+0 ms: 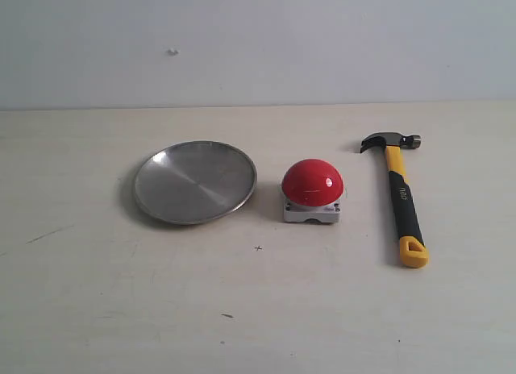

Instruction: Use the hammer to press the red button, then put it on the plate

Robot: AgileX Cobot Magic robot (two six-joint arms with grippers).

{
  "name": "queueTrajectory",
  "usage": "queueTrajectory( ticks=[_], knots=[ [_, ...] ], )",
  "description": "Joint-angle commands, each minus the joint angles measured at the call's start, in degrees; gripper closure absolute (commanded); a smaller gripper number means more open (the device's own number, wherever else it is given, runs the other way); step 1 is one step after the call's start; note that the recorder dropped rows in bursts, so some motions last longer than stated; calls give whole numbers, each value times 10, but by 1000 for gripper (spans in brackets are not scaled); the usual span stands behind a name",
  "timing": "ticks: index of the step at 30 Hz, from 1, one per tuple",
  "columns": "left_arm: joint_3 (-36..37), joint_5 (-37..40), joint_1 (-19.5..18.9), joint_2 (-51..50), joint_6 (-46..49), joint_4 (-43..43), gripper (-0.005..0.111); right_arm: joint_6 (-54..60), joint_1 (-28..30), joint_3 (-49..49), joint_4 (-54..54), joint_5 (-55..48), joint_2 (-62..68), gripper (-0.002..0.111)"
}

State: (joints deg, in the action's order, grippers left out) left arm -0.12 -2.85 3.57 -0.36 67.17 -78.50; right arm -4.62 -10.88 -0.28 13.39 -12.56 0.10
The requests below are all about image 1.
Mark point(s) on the yellow black claw hammer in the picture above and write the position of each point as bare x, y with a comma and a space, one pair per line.
413, 253

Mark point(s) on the red dome push button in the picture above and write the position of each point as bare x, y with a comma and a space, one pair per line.
312, 189

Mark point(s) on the round stainless steel plate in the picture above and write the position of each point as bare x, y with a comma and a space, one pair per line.
194, 182

